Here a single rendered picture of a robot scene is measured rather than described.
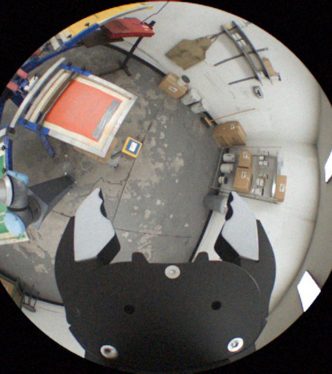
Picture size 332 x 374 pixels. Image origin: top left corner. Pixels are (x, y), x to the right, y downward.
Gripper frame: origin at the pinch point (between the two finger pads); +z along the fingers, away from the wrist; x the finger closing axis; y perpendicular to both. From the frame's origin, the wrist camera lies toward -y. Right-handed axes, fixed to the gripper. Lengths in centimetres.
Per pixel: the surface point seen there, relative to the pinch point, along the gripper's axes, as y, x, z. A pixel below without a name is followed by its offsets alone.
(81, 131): -8, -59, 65
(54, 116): -25, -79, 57
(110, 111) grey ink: -21, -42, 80
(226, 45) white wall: -168, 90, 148
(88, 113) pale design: -21, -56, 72
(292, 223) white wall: 118, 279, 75
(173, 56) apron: -154, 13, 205
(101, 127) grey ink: -9, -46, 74
